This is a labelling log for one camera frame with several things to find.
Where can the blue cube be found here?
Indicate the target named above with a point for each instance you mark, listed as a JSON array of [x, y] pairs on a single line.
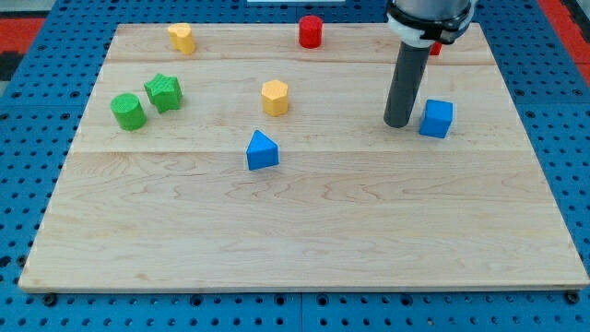
[[437, 118]]

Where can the red block behind arm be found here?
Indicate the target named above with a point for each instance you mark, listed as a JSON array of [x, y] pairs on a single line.
[[436, 48]]

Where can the wooden board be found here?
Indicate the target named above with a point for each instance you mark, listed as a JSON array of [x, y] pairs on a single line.
[[353, 205]]

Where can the blue triangular prism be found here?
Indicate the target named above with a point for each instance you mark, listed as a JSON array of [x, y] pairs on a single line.
[[261, 152]]

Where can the yellow hexagonal prism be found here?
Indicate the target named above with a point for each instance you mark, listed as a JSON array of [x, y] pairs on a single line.
[[275, 97]]

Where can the red cylinder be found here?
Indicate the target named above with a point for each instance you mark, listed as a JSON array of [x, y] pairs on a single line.
[[310, 32]]

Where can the green star block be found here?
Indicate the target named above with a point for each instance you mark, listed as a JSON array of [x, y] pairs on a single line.
[[164, 92]]

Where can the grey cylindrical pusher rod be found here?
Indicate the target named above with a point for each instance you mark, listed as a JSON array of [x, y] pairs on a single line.
[[409, 69]]

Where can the yellow heart block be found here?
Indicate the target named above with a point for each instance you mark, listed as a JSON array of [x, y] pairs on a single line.
[[181, 37]]

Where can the green cylinder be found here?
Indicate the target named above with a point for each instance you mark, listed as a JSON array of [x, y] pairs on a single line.
[[128, 111]]

